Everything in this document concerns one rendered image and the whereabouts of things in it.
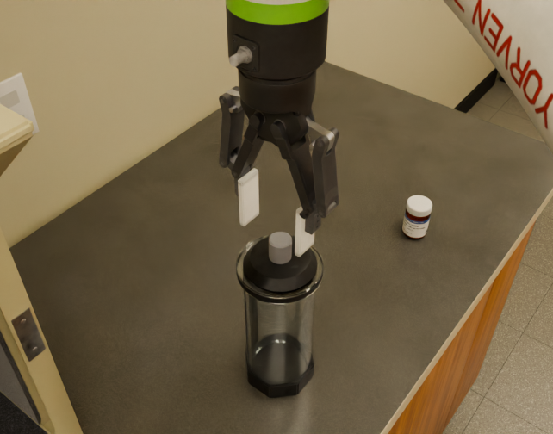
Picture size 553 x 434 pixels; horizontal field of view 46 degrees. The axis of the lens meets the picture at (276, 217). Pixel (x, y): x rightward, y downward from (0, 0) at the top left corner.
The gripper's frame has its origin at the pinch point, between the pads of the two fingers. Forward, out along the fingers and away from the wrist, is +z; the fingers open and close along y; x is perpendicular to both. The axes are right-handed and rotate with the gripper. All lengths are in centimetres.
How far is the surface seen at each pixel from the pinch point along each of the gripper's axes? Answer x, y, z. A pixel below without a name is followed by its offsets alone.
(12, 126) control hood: -26.6, -1.2, -26.7
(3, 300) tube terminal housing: -27.7, -12.2, -2.3
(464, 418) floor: 71, 17, 124
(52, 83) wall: 9, -55, 7
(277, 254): -1.2, 1.2, 4.5
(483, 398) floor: 81, 18, 124
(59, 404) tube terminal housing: -26.5, -12.1, 18.0
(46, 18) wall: 11, -55, -4
